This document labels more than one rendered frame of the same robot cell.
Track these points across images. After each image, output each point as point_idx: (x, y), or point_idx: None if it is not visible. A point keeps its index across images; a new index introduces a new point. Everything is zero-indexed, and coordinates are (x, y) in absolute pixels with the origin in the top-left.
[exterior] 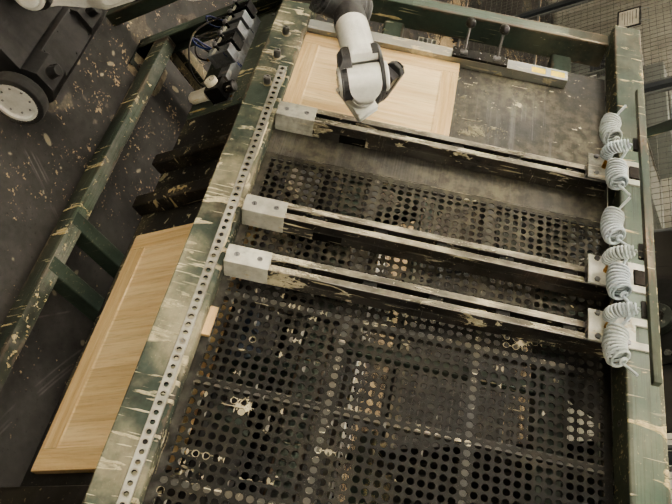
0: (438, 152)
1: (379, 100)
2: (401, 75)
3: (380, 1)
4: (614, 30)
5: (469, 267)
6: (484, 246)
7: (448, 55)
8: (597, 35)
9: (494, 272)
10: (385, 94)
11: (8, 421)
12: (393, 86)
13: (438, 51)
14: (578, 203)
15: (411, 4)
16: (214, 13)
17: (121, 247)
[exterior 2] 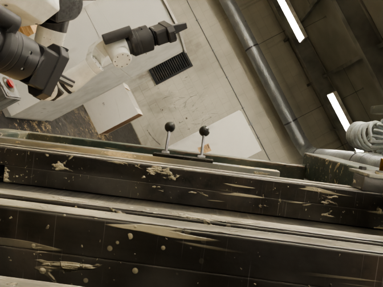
0: (123, 172)
1: (12, 46)
2: (63, 56)
3: (85, 142)
4: (306, 154)
5: (186, 277)
6: (222, 217)
7: (149, 155)
8: (292, 163)
9: (271, 286)
10: (27, 50)
11: None
12: (52, 75)
13: (138, 154)
14: (370, 234)
15: (114, 143)
16: None
17: None
